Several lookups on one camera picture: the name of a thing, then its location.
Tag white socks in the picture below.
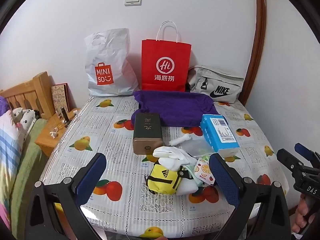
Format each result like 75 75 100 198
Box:
152 146 198 175

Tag small dark bottle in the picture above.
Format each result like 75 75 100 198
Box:
60 107 70 124

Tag clear plastic bag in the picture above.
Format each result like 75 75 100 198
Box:
179 136 213 159

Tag wooden headboard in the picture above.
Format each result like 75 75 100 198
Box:
0 71 54 119

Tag fruit print mask packet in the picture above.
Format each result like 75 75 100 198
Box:
194 156 216 186

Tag wooden bedside table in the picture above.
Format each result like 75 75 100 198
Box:
35 107 82 158

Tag red paper bag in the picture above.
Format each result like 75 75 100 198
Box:
141 21 192 92

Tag brown wooden door frame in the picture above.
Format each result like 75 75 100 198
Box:
240 0 266 105

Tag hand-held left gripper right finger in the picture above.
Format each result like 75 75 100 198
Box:
209 153 292 240

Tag white spotted plush toy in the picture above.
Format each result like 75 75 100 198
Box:
11 107 40 140

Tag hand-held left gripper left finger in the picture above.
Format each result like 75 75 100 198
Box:
25 152 107 240

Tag pale green face mask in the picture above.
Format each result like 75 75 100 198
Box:
185 165 202 185

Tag yellow pouch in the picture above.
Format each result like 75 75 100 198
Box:
145 161 192 195

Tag white tissue wad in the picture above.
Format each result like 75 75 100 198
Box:
169 134 193 147

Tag dark green gold tin box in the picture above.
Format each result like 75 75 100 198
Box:
132 112 164 155

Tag white sponge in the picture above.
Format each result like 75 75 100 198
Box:
175 177 199 196

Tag patterned picture book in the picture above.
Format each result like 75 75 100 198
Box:
51 83 71 117

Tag purple fabric tray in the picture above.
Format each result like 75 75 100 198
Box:
132 90 220 127

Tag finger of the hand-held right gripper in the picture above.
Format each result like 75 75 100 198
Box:
294 143 320 167
276 149 304 178

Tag green blanket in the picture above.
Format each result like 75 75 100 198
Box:
10 119 49 220

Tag blue tissue pack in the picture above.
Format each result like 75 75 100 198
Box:
200 114 240 158

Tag white plastic shopping bag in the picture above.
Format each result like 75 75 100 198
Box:
84 28 139 97

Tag person's right hand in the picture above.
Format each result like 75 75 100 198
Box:
292 201 320 234

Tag purple fuzzy cloth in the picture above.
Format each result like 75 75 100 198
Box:
0 96 10 115

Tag grey waist bag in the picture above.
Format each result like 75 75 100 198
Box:
186 65 245 104

